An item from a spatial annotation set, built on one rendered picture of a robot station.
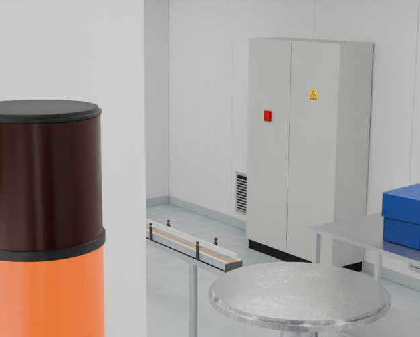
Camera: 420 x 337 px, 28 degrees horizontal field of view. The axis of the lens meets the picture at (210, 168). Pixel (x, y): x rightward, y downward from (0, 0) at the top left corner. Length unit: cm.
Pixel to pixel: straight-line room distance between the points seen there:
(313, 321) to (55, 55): 243
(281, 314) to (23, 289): 377
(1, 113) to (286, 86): 732
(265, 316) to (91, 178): 373
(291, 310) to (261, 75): 407
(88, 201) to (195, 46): 912
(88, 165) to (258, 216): 780
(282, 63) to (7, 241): 735
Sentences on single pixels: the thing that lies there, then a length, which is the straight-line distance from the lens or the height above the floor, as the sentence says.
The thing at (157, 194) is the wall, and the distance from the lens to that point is 1001.
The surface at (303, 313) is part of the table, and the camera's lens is 408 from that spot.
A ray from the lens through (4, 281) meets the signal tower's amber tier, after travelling 31.
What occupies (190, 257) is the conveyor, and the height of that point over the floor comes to 88.
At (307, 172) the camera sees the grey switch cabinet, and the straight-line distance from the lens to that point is 748.
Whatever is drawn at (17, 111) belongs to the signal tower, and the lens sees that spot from 30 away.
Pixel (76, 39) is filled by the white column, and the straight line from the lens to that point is 191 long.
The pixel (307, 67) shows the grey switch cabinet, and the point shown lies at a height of 183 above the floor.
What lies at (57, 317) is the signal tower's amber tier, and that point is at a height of 228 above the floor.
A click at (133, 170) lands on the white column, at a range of 201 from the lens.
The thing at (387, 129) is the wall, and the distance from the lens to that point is 734.
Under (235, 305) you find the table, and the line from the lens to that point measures 415.
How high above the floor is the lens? 239
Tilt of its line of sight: 11 degrees down
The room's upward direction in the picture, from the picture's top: straight up
